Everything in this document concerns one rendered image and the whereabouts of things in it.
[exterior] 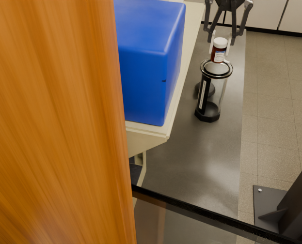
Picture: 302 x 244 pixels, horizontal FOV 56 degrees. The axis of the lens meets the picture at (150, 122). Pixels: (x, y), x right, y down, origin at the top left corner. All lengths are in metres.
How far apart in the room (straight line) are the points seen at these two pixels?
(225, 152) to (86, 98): 0.89
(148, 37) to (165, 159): 0.75
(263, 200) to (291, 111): 0.98
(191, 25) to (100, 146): 0.32
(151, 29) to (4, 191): 0.22
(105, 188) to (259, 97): 2.59
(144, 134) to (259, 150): 2.07
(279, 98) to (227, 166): 1.92
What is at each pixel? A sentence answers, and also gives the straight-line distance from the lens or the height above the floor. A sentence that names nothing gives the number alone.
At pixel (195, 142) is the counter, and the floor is 0.94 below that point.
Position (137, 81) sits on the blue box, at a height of 1.57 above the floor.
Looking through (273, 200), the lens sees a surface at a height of 0.01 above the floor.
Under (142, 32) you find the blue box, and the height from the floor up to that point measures 1.60.
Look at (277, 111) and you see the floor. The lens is 2.70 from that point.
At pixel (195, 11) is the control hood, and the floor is 1.51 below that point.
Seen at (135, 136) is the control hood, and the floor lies 1.50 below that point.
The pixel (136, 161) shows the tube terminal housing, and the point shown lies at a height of 1.01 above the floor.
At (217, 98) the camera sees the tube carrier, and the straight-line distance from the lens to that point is 1.02.
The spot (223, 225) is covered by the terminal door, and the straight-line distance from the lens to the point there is 0.39.
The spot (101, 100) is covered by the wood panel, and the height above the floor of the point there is 1.62.
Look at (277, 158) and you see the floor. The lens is 2.34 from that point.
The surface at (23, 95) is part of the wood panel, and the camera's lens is 0.18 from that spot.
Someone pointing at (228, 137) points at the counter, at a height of 0.94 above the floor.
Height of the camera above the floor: 1.73
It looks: 47 degrees down
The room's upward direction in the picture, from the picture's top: straight up
